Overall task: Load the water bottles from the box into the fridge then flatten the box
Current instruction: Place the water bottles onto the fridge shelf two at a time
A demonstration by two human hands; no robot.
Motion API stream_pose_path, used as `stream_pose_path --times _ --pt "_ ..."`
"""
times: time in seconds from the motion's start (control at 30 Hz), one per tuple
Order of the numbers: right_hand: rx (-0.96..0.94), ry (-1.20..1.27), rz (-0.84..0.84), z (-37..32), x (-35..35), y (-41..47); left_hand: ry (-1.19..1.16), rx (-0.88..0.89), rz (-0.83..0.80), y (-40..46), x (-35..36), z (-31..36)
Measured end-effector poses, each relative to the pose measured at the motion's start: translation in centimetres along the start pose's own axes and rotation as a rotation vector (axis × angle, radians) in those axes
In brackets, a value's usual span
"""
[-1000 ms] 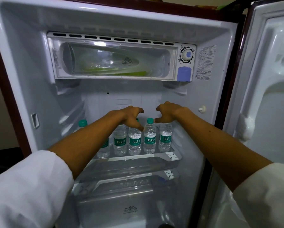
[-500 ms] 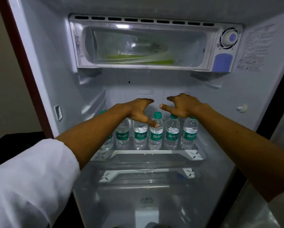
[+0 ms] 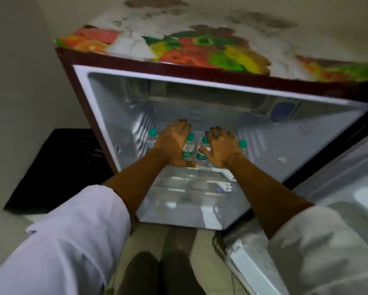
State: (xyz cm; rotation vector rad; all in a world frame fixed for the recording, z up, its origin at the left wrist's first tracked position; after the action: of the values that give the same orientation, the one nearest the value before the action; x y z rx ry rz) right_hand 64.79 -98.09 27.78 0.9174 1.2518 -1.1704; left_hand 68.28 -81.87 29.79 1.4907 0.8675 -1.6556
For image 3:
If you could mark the dark maroon refrigerator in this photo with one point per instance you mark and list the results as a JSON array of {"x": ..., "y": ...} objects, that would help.
[{"x": 264, "y": 135}]

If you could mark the white freezer compartment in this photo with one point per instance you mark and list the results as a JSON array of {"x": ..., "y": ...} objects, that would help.
[{"x": 202, "y": 101}]

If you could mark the lavender push button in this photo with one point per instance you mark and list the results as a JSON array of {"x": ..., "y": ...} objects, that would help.
[{"x": 283, "y": 112}]

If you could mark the black bin liner bag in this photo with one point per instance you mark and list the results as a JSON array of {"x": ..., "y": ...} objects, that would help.
[{"x": 57, "y": 172}]

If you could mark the row of bottles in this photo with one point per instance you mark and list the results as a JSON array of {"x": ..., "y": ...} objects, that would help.
[{"x": 188, "y": 152}]

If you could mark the fruit print fridge cover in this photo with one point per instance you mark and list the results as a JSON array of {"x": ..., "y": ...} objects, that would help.
[{"x": 202, "y": 52}]

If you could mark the person's left hand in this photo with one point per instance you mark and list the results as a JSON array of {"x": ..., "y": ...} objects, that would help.
[{"x": 173, "y": 144}]

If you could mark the white wall peg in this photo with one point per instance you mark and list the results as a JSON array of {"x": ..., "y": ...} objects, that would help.
[{"x": 282, "y": 160}]

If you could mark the person's right forearm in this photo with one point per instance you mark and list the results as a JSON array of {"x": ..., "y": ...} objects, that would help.
[{"x": 267, "y": 199}]

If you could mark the person's right hand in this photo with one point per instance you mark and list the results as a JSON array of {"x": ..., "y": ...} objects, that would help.
[{"x": 222, "y": 148}]

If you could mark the glass shelf white trim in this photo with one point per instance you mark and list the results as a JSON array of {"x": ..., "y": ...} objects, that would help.
[{"x": 220, "y": 173}]

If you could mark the person's left forearm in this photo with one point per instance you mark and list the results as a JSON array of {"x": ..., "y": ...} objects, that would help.
[{"x": 141, "y": 187}]

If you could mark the person's white shirt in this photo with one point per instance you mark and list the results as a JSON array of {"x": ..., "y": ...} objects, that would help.
[{"x": 64, "y": 242}]

